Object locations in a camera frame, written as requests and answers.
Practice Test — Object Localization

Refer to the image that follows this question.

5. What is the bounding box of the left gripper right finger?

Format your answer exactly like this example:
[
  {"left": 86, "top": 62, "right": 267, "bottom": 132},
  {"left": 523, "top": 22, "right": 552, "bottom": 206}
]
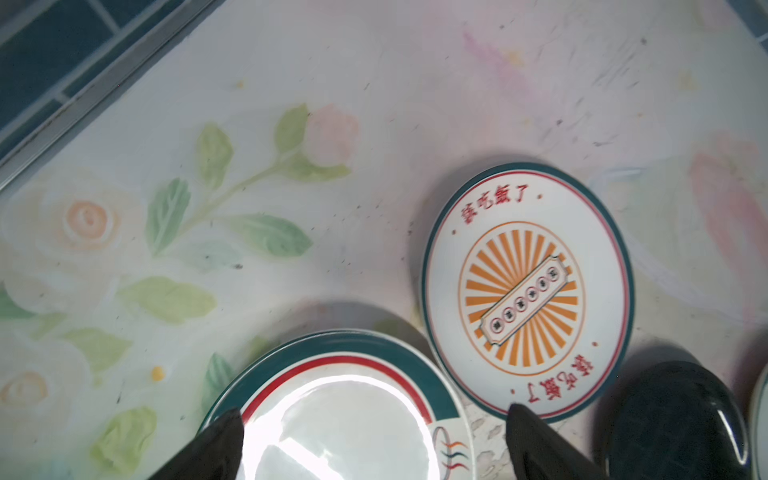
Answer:
[{"left": 505, "top": 404, "right": 608, "bottom": 480}]

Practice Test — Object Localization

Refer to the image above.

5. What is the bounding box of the green rim HAO SHI plate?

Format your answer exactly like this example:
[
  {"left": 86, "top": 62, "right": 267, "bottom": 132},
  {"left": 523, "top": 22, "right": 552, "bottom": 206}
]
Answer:
[{"left": 748, "top": 365, "right": 768, "bottom": 480}]

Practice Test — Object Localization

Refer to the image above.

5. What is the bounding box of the white plate orange sunburst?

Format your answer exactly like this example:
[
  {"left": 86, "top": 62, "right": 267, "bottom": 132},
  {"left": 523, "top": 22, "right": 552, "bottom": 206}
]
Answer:
[{"left": 420, "top": 162, "right": 635, "bottom": 422}]

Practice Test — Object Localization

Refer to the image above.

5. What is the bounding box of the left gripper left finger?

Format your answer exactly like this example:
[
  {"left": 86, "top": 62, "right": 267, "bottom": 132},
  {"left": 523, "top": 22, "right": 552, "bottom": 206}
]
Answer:
[{"left": 149, "top": 409, "right": 244, "bottom": 480}]

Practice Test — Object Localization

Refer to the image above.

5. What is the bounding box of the green red rim plate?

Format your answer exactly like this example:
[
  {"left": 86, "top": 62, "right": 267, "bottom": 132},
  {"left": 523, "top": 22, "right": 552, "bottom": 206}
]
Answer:
[{"left": 204, "top": 329, "right": 476, "bottom": 479}]

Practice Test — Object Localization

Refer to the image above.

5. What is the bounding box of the black round plate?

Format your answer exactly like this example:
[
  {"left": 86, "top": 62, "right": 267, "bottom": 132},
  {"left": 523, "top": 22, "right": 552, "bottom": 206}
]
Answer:
[{"left": 599, "top": 361, "right": 752, "bottom": 479}]

